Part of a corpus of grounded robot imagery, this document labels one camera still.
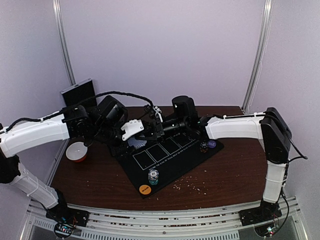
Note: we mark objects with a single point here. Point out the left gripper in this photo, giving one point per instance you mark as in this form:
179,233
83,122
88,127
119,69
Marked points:
116,146

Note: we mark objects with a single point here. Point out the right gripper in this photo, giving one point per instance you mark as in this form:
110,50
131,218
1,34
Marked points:
160,131

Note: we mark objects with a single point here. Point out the blue playing card deck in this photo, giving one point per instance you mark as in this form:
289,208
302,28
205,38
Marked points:
136,143

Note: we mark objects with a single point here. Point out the multicolour poker chip stack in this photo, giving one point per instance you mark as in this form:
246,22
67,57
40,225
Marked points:
153,177

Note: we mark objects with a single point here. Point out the small poker chip stack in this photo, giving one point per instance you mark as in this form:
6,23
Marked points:
204,147

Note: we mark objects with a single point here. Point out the purple small blind button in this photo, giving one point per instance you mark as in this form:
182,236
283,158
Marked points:
211,144

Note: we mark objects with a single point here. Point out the orange big blind button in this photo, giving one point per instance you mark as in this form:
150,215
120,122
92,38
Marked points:
145,189

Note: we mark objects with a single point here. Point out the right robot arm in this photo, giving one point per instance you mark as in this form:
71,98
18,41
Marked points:
267,127

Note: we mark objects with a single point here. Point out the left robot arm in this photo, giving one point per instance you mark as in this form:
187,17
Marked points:
37,135

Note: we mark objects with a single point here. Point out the orange white bowl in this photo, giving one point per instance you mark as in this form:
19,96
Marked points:
76,152

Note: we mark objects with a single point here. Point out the aluminium poker chip case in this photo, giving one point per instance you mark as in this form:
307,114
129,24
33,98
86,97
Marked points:
78,92

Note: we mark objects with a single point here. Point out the black poker mat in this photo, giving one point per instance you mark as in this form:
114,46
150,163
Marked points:
174,157

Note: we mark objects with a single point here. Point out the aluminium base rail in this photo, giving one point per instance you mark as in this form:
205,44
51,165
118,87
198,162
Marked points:
215,223

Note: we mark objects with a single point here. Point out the aluminium frame post left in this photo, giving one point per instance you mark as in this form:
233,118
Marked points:
63,42

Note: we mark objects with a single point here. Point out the aluminium frame post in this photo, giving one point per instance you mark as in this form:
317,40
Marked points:
261,47
63,42

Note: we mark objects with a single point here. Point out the aluminium frame post right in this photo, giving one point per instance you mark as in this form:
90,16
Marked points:
261,47

